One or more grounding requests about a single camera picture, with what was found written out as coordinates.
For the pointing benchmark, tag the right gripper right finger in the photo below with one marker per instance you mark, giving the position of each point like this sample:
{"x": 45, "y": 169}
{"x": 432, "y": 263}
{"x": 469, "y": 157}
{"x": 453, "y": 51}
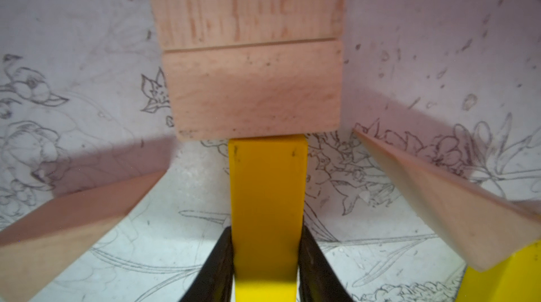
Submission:
{"x": 318, "y": 281}

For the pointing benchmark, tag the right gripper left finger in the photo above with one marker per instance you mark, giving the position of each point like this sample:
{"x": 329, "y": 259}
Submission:
{"x": 214, "y": 281}

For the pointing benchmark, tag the yellow bar block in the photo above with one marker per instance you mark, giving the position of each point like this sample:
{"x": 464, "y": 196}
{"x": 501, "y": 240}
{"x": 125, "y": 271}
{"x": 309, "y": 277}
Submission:
{"x": 516, "y": 279}
{"x": 267, "y": 189}

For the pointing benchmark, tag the natural wood triangle block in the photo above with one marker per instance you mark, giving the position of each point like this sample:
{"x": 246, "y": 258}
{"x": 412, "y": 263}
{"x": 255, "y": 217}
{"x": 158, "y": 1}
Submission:
{"x": 482, "y": 228}
{"x": 40, "y": 246}

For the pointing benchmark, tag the square natural wood block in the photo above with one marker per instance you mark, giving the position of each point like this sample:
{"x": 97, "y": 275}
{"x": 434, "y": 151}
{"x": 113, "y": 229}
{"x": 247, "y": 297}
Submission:
{"x": 251, "y": 68}

